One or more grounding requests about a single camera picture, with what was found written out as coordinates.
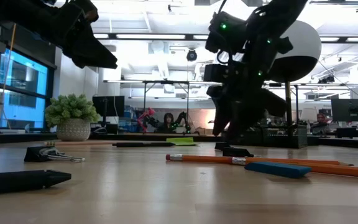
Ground black background desk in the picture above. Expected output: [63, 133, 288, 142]
[335, 125, 358, 141]

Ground green plant in patterned pot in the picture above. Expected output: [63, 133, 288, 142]
[44, 93, 101, 142]

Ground person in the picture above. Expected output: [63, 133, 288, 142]
[310, 112, 334, 135]
[157, 111, 178, 134]

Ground black mesh desk organizer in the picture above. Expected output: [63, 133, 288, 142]
[222, 123, 310, 149]

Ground green sticky note pad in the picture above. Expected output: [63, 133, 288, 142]
[165, 137, 200, 147]

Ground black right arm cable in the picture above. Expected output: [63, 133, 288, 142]
[216, 49, 231, 65]

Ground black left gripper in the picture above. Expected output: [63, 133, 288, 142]
[47, 0, 118, 69]

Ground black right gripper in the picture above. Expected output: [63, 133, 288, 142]
[206, 83, 288, 141]

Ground dark framed window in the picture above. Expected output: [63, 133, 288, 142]
[0, 30, 57, 133]

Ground white globe table lamp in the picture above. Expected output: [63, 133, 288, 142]
[265, 20, 322, 138]

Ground blue rectangular eraser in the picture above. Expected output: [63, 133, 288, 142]
[244, 161, 312, 179]

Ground cardboard box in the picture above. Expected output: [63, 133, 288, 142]
[196, 127, 214, 136]

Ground blue storage bins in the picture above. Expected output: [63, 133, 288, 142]
[119, 105, 142, 134]

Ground black aluminium table frame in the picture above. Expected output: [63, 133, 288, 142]
[0, 132, 358, 150]

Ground black background monitor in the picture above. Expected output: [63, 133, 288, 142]
[330, 98, 358, 123]
[91, 95, 126, 134]

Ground black ceiling spotlight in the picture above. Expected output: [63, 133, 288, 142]
[186, 49, 198, 63]

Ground black ballpoint pen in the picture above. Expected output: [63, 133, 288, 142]
[0, 169, 72, 197]
[111, 141, 176, 148]

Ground black background frame stand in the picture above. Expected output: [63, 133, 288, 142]
[141, 80, 192, 135]

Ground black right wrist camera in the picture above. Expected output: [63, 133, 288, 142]
[203, 63, 227, 83]

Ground black binder clip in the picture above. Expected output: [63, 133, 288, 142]
[23, 145, 86, 164]
[222, 147, 260, 158]

